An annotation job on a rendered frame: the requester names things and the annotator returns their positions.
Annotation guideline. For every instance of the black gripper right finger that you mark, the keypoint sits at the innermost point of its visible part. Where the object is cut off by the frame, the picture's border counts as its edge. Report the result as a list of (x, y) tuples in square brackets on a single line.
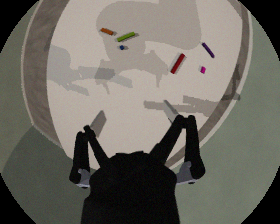
[(193, 168)]

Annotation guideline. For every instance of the purple rod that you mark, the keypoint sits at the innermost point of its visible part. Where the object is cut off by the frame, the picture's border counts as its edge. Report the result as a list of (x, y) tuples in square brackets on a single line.
[(208, 50)]

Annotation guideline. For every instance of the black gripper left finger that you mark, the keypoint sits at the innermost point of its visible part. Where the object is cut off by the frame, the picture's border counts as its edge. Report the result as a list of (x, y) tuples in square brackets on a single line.
[(79, 174)]

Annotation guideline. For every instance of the dark red rod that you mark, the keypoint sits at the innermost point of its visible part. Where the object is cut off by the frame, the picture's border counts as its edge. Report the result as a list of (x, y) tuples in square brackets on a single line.
[(177, 63)]

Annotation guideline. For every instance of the lime green rod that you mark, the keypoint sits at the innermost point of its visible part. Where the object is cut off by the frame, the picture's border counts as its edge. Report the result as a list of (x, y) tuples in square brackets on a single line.
[(126, 36)]

